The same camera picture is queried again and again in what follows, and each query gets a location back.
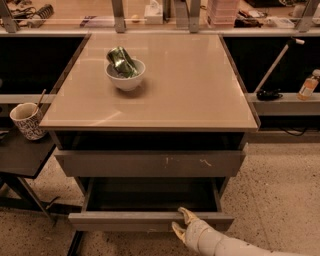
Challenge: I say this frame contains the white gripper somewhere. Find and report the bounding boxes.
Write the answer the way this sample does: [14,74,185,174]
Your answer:
[171,207,230,256]

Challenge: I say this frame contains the grey drawer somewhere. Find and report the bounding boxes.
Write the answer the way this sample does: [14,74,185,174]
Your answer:
[69,177,233,232]
[54,149,245,178]

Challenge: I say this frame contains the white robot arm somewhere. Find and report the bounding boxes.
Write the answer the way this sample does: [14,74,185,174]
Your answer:
[172,207,309,256]

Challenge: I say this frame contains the grey top drawer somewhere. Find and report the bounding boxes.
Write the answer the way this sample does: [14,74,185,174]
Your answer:
[54,149,245,178]

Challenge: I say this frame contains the grey drawer cabinet glass top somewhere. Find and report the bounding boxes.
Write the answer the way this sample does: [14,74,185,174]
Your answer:
[41,34,258,198]

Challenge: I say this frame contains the white ceramic bowl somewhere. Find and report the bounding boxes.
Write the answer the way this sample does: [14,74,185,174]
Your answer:
[105,59,146,91]

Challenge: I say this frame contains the small black object on ledge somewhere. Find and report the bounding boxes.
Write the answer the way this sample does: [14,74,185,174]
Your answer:
[256,89,283,101]

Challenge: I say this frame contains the green metal can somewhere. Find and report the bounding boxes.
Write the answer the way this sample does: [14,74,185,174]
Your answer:
[106,46,139,78]

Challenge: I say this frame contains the dark side table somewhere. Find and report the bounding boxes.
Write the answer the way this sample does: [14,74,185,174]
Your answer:
[0,126,88,256]

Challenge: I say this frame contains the orange liquid bottle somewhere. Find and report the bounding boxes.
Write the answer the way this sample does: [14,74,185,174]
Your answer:
[297,69,320,100]

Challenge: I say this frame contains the patterned white mug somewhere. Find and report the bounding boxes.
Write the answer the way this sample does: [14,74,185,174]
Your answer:
[9,103,47,141]

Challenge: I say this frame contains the wooden stick in mug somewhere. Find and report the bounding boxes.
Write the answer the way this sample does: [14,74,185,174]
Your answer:
[32,89,46,115]

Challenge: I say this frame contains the white tissue box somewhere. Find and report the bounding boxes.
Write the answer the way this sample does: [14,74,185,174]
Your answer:
[144,0,163,25]

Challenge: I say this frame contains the pink stacked trays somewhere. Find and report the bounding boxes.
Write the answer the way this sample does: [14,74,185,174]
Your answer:
[206,0,239,27]

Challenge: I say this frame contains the black coil spring tool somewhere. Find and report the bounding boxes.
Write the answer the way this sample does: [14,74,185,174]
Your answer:
[27,4,54,28]

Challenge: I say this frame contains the black cable on floor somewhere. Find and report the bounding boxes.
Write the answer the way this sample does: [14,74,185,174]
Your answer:
[279,125,309,137]

